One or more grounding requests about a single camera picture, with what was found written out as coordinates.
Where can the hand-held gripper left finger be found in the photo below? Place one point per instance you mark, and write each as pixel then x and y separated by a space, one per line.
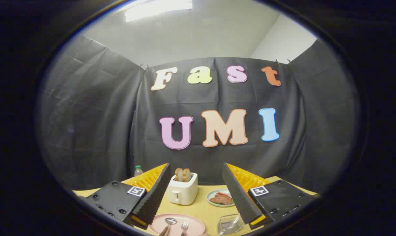
pixel 153 196

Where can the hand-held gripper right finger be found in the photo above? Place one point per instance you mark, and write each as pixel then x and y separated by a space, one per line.
pixel 239 196

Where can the brown meat slices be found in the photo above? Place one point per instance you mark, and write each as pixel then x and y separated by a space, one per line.
pixel 221 199

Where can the pale green food plate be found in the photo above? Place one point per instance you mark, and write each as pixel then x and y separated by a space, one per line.
pixel 212 196

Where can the clear basket with metal rack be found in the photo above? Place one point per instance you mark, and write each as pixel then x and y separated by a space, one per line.
pixel 230 224

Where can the white toaster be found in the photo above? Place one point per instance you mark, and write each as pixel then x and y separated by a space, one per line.
pixel 183 193

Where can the clear plastic water bottle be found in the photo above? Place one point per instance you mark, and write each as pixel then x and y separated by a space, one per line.
pixel 138 171

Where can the toast bread slice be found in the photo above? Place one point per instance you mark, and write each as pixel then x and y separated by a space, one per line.
pixel 178 175
pixel 187 175

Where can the pink plate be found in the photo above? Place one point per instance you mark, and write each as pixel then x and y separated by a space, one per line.
pixel 194 226

